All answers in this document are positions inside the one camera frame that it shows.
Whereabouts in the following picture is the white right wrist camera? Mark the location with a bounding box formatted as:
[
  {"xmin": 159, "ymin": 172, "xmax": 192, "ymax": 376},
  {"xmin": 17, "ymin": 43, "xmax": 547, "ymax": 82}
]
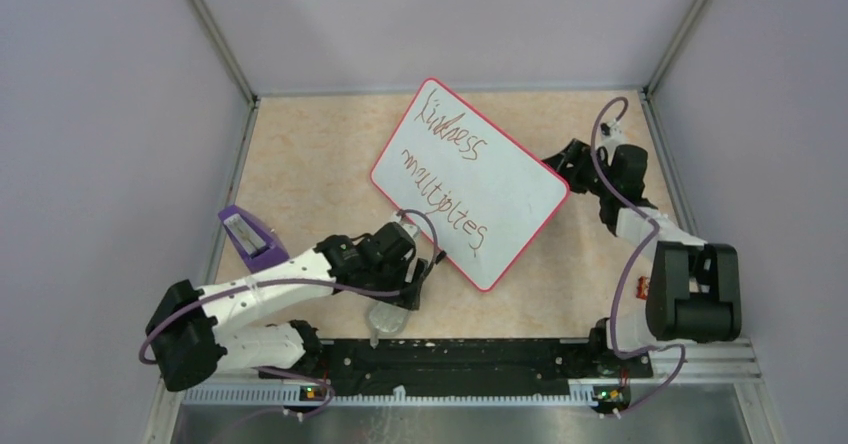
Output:
[{"xmin": 600, "ymin": 119, "xmax": 626, "ymax": 147}]

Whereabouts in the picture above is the silver mesh eraser sponge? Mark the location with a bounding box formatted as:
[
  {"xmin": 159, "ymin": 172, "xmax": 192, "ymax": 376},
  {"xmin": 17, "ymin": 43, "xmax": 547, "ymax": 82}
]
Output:
[{"xmin": 365, "ymin": 302, "xmax": 411, "ymax": 349}]

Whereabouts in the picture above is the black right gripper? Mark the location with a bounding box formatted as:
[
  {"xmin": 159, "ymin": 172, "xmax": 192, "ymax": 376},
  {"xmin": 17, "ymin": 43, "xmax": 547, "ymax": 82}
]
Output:
[{"xmin": 534, "ymin": 139, "xmax": 616, "ymax": 199}]

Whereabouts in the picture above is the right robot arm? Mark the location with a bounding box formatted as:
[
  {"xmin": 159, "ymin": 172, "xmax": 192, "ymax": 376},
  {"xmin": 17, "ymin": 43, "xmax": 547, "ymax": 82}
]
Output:
[{"xmin": 543, "ymin": 139, "xmax": 742, "ymax": 376}]

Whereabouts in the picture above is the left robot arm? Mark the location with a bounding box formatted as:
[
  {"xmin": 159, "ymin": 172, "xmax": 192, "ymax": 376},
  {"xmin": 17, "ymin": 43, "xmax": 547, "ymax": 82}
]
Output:
[{"xmin": 139, "ymin": 221, "xmax": 432, "ymax": 392}]

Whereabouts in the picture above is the pink-framed whiteboard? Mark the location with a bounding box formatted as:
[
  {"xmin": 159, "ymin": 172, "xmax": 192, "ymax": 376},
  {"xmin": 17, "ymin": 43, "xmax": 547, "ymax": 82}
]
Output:
[{"xmin": 370, "ymin": 78, "xmax": 570, "ymax": 292}]

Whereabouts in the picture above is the red toy block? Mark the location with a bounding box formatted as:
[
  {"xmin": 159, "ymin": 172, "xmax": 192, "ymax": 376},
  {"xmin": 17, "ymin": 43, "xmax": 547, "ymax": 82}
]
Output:
[{"xmin": 636, "ymin": 276, "xmax": 650, "ymax": 300}]

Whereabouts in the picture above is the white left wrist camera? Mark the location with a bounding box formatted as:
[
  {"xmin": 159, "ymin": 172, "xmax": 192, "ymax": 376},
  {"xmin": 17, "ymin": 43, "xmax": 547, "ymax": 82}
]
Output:
[{"xmin": 394, "ymin": 211, "xmax": 421, "ymax": 240}]

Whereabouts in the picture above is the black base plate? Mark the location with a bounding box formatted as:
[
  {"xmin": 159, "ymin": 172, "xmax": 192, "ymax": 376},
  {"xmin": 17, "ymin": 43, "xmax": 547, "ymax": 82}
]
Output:
[{"xmin": 292, "ymin": 338, "xmax": 654, "ymax": 397}]

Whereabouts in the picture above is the purple box holder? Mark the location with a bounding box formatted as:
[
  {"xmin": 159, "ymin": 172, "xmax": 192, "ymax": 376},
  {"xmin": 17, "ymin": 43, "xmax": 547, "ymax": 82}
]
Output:
[{"xmin": 217, "ymin": 205, "xmax": 290, "ymax": 274}]

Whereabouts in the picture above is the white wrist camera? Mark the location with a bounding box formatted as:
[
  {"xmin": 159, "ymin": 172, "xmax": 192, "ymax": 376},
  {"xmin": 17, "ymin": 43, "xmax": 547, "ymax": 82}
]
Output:
[
  {"xmin": 394, "ymin": 211, "xmax": 421, "ymax": 240},
  {"xmin": 600, "ymin": 119, "xmax": 626, "ymax": 147}
]

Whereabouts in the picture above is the aluminium frame rail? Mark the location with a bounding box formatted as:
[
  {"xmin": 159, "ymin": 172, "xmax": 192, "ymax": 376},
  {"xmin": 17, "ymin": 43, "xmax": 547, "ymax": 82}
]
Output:
[{"xmin": 174, "ymin": 337, "xmax": 785, "ymax": 443}]

